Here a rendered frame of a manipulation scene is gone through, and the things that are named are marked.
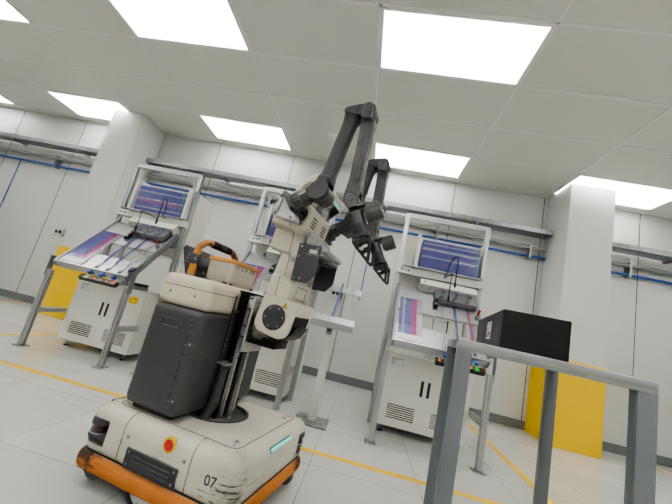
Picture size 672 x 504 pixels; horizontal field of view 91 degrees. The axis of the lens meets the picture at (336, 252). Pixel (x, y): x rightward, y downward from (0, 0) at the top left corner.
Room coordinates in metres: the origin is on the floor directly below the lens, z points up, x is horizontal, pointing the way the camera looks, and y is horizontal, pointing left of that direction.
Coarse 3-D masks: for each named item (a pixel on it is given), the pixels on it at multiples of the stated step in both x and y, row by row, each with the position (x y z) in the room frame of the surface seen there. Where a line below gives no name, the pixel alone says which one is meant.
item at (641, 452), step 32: (448, 352) 1.56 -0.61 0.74; (480, 352) 0.92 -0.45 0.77; (512, 352) 0.89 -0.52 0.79; (448, 384) 1.55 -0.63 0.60; (544, 384) 1.46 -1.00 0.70; (640, 384) 0.80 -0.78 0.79; (448, 416) 0.93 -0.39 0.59; (544, 416) 1.43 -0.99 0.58; (640, 416) 0.80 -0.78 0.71; (448, 448) 0.93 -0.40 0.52; (544, 448) 1.42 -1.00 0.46; (640, 448) 0.80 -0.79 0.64; (448, 480) 0.93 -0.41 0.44; (544, 480) 1.42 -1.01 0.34; (640, 480) 0.80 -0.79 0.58
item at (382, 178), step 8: (384, 160) 1.56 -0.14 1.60; (384, 168) 1.55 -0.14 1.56; (384, 176) 1.58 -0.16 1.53; (376, 184) 1.59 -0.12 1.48; (384, 184) 1.58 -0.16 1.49; (376, 192) 1.59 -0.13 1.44; (384, 192) 1.59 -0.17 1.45; (368, 224) 1.59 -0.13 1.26; (376, 224) 1.57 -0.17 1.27; (376, 232) 1.57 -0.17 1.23
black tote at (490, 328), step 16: (480, 320) 1.44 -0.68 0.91; (496, 320) 1.06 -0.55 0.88; (512, 320) 0.95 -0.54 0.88; (528, 320) 0.94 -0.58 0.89; (544, 320) 0.93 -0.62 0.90; (560, 320) 0.91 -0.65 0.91; (480, 336) 1.37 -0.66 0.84; (496, 336) 1.02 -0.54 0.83; (512, 336) 0.95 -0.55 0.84; (528, 336) 0.94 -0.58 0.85; (544, 336) 0.92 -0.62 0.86; (560, 336) 0.91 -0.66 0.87; (528, 352) 0.94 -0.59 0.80; (544, 352) 0.92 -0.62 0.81; (560, 352) 0.91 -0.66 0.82
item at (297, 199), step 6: (282, 192) 1.23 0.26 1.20; (288, 192) 1.26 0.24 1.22; (294, 192) 1.25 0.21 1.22; (300, 192) 1.24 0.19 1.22; (288, 198) 1.22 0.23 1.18; (294, 198) 1.24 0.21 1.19; (300, 198) 1.24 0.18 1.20; (306, 198) 1.24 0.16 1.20; (288, 204) 1.22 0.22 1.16; (294, 204) 1.24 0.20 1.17; (300, 204) 1.24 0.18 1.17; (306, 204) 1.26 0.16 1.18; (294, 210) 1.25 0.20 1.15; (300, 210) 1.27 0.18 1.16; (300, 216) 1.31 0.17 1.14
